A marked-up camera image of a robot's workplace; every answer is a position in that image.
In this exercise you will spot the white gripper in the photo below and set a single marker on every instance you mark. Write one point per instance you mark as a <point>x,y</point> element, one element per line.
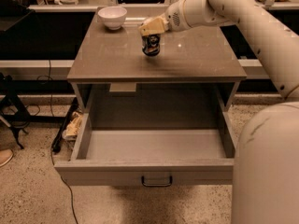
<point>174,17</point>

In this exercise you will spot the blue pepsi can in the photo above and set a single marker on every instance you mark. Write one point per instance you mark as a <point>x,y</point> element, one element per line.
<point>151,45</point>

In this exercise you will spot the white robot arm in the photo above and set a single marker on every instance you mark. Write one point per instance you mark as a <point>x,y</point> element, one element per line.
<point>266,169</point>

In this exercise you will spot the grey cabinet with counter top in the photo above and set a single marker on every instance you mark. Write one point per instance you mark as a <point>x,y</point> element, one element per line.
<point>201,54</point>

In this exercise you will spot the grey open top drawer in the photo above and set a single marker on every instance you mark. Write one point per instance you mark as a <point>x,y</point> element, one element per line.
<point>184,133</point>

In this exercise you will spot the white ceramic bowl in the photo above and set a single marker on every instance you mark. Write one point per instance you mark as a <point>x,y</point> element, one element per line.
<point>112,17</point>

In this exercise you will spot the black power strip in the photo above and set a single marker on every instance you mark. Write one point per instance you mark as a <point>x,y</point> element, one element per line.
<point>64,128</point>

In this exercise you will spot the crumpled paper trash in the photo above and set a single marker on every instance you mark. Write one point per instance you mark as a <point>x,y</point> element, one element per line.
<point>72,128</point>

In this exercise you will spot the black metal stand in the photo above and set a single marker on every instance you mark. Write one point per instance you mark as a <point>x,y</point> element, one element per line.
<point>20,116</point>

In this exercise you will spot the tan shoe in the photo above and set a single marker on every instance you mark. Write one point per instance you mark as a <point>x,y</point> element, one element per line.
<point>5,156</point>

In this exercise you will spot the black drawer handle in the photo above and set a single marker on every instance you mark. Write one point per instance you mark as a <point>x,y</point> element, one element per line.
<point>157,183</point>

